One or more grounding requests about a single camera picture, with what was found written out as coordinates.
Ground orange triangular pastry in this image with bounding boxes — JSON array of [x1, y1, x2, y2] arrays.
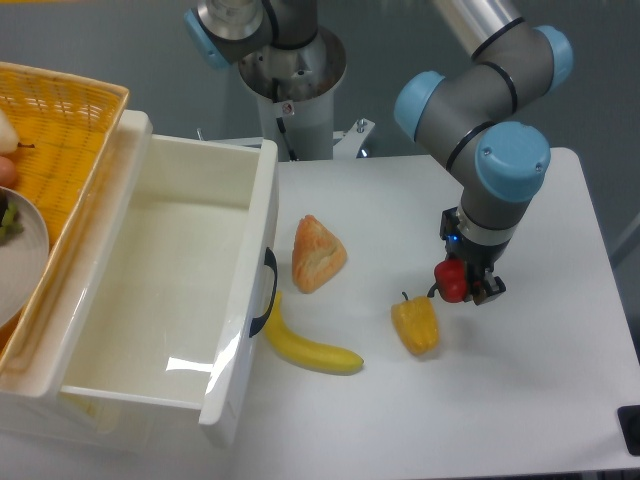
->
[[292, 215, 347, 294]]

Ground peach coloured fruit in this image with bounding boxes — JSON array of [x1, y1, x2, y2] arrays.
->
[[0, 156, 18, 188]]

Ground white metal bracket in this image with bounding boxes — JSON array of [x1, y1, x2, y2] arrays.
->
[[333, 118, 376, 160]]

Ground yellow banana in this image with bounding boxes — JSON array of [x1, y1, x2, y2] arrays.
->
[[263, 291, 364, 375]]

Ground yellow woven basket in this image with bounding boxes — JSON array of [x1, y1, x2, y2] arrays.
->
[[1, 62, 129, 368]]

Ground red bell pepper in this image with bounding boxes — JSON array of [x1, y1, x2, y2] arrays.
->
[[434, 258, 468, 303]]

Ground black drawer handle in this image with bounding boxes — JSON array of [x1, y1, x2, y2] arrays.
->
[[249, 246, 279, 338]]

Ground yellow bell pepper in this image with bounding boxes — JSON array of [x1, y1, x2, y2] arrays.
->
[[391, 292, 440, 356]]

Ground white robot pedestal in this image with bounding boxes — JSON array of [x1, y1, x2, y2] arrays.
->
[[237, 27, 348, 162]]

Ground white pear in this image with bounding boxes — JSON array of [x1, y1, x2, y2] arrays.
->
[[0, 111, 35, 155]]

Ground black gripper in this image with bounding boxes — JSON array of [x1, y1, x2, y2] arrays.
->
[[427, 207, 511, 305]]

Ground green grapes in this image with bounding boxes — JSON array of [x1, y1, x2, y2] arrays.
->
[[0, 192, 24, 245]]

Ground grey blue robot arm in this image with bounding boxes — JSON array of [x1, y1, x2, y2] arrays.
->
[[184, 1, 573, 304]]

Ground white upper drawer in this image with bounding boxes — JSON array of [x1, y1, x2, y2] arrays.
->
[[60, 135, 278, 442]]

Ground white ribbed plate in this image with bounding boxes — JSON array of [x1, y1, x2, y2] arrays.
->
[[1, 187, 49, 327]]

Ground white drawer cabinet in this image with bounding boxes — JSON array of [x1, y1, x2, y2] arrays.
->
[[0, 109, 256, 454]]

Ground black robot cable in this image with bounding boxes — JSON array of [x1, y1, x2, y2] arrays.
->
[[271, 78, 300, 162]]

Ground black corner device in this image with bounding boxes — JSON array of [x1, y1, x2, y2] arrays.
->
[[617, 405, 640, 457]]

